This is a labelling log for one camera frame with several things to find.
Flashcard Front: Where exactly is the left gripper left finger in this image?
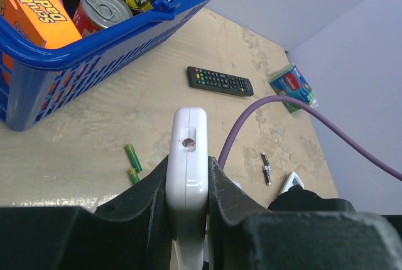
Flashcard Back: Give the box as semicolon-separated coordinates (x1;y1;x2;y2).
1;158;172;269

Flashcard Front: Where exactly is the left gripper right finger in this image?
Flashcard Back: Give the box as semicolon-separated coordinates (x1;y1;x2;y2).
208;157;401;269

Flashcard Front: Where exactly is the white red remote control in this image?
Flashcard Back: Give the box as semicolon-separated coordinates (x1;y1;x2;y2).
165;107;209;269

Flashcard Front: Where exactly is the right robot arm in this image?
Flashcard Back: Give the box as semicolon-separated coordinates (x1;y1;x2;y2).
268;185;356;212

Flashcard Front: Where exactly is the white grey remote control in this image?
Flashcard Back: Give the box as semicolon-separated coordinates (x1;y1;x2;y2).
278;171;304;195

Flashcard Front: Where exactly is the black TV remote control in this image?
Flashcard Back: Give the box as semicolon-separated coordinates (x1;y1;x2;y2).
187;66;254;97

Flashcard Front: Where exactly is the lower green battery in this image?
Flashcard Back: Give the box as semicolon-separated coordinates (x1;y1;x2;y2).
127;168;140;185

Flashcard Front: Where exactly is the green battery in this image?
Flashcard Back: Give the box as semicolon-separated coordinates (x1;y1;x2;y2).
124;144;143;173
127;168;140;185

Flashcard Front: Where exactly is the left black grey battery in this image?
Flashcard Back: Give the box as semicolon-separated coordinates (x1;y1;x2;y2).
263;166;271;185

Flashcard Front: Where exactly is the black grey battery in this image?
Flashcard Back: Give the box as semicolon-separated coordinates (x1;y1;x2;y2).
263;166;271;185
261;153;269;167

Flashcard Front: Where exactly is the upper green battery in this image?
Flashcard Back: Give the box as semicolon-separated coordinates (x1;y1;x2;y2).
124;144;143;173

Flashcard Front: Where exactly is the right black grey battery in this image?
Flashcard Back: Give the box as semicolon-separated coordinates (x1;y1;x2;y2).
261;153;269;167

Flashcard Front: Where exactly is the blue green sponge pack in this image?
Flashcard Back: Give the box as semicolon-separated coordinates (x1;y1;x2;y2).
269;63;318;108

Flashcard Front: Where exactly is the blue plastic shopping basket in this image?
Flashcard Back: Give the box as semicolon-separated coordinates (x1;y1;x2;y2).
1;0;210;131

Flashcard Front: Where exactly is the red tin can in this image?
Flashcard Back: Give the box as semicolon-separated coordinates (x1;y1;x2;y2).
72;0;133;38

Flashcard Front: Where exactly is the small orange box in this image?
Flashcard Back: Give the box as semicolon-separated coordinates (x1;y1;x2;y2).
1;0;82;49

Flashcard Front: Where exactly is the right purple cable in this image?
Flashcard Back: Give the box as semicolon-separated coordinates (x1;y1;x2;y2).
217;95;402;181

